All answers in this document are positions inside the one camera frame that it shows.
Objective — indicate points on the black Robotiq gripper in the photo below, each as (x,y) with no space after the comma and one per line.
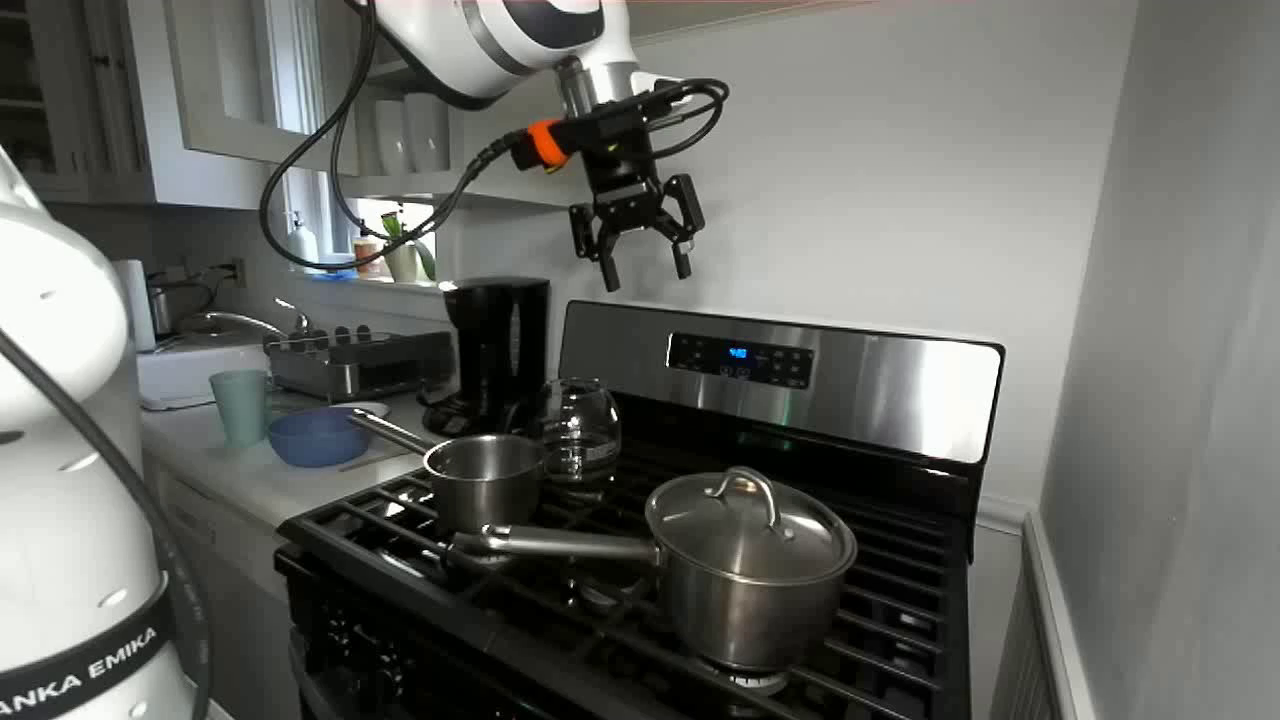
(624,155)

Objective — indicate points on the small lidless steel saucepan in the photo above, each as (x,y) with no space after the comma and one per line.
(483,482)

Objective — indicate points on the stainless black gas stove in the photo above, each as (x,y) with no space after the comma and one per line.
(852,384)

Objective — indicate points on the steel pot lid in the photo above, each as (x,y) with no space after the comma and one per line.
(746,525)

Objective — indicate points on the large steel pot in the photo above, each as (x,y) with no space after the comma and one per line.
(752,615)

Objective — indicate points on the black coffee maker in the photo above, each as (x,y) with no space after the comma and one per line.
(501,346)

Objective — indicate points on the glass coffee carafe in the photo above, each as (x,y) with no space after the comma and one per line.
(583,435)

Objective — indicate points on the brown bottle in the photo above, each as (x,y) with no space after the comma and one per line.
(366,253)

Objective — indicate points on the blue bowl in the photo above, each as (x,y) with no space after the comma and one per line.
(319,436)

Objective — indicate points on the chrome sink faucet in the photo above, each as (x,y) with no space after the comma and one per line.
(245,322)

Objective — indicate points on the pale green cup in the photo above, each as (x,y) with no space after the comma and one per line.
(242,406)

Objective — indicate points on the white paper towel roll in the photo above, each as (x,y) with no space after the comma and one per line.
(138,307)

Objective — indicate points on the white base cabinet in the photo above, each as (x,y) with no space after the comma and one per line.
(224,603)

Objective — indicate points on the glass door cabinet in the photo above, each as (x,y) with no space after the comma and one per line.
(82,80)

